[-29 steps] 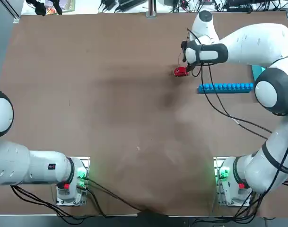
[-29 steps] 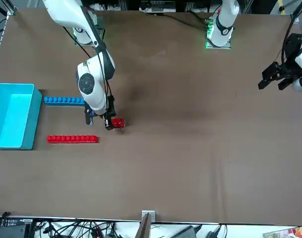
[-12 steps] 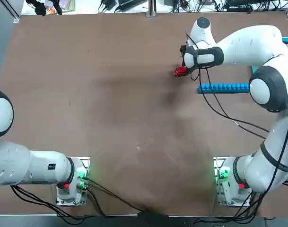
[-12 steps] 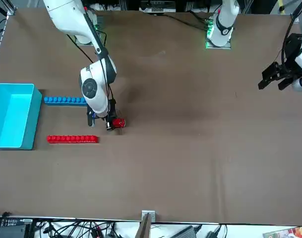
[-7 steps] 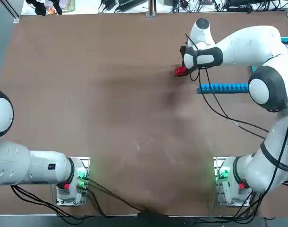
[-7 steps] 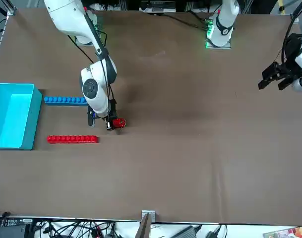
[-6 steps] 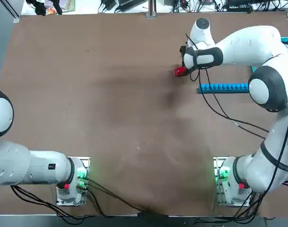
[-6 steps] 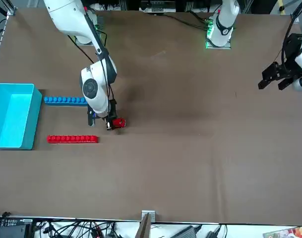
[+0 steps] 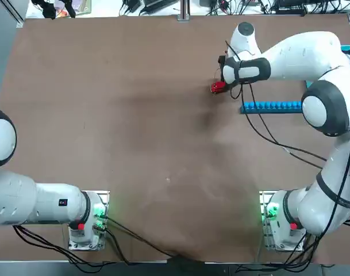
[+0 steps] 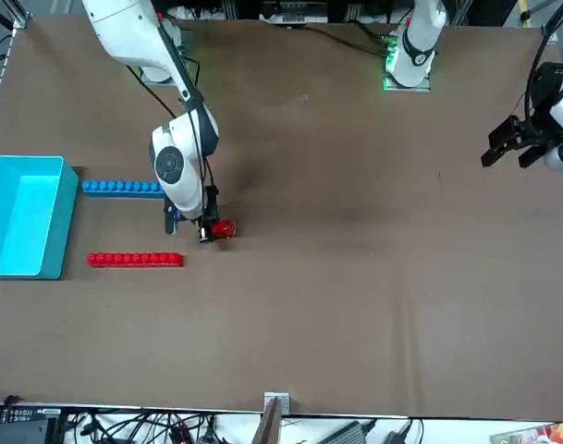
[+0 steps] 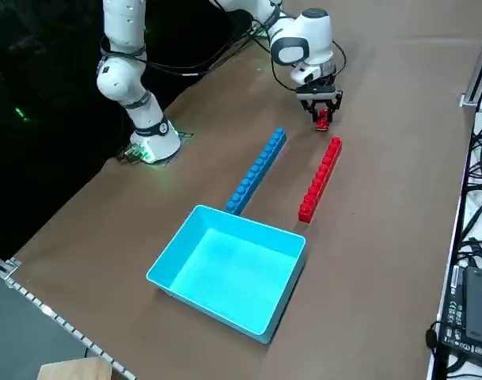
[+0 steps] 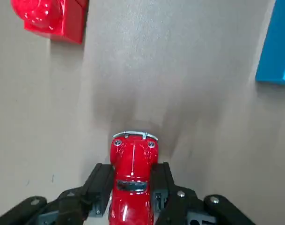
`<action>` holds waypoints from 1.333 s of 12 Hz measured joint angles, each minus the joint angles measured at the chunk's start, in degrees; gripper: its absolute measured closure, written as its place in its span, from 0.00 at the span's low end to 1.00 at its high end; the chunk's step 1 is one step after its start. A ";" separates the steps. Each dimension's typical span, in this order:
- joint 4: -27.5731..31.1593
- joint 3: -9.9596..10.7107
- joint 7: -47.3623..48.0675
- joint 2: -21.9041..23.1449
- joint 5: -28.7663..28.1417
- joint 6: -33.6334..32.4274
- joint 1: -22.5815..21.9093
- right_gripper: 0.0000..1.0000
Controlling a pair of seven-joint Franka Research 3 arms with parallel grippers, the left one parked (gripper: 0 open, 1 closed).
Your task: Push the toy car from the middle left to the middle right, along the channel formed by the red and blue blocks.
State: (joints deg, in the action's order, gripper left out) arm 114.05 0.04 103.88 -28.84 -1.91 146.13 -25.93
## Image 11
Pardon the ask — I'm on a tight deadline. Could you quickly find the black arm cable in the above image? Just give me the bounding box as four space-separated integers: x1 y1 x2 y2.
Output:
269 7 305 94
99 15 273 76

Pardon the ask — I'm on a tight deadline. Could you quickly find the black power plug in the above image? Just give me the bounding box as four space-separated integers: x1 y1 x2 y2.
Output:
424 322 439 349

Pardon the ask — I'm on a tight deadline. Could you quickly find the red building block row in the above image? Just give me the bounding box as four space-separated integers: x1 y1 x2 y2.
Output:
298 136 343 224

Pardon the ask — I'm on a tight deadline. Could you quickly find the large black power brick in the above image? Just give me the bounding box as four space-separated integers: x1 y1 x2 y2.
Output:
438 265 482 367

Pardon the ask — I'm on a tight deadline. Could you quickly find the blue building block row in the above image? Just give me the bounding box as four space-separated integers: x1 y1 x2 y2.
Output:
225 127 288 217

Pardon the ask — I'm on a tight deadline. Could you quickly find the aluminium profile post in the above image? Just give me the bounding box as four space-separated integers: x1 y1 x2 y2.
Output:
461 23 482 108

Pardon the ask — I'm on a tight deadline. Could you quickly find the cyan plastic bin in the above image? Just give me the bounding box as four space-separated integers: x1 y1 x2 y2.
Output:
146 203 308 344

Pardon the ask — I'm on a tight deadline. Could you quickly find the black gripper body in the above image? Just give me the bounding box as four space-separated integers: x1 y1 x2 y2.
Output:
295 77 343 105

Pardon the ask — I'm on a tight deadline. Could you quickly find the light wooden box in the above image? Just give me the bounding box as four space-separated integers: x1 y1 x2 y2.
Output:
36 355 114 380

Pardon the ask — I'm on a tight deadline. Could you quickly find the notched aluminium edge rail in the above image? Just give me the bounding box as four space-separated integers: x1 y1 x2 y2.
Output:
0 249 137 380

